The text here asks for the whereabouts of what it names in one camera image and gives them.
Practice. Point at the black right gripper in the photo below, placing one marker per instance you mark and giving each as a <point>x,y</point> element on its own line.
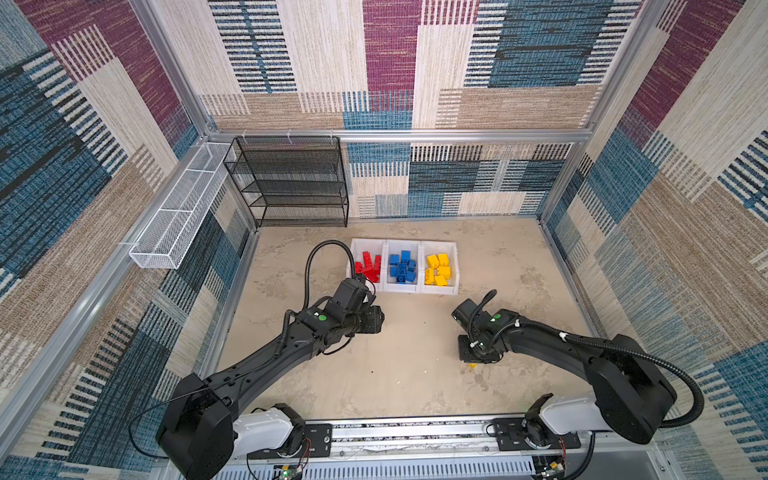
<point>464,354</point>

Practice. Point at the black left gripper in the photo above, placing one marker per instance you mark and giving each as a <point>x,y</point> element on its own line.
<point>374,321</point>

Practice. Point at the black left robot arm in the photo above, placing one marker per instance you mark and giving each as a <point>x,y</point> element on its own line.
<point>205,422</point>

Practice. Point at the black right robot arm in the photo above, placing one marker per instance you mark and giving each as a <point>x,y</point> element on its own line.
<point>633,393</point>

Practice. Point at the white three-compartment bin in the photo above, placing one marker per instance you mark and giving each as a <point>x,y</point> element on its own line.
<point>419,249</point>

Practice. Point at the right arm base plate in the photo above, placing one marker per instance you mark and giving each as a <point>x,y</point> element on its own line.
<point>515,433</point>

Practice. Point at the aluminium front rail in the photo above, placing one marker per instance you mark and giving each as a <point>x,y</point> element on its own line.
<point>420,435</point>

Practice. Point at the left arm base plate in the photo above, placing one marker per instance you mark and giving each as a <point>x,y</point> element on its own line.
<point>311,440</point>

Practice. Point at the black wire shelf rack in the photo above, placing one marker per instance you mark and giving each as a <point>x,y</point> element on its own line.
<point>290,182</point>

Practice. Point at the white wire mesh basket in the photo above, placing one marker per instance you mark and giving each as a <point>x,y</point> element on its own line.
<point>165,241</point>

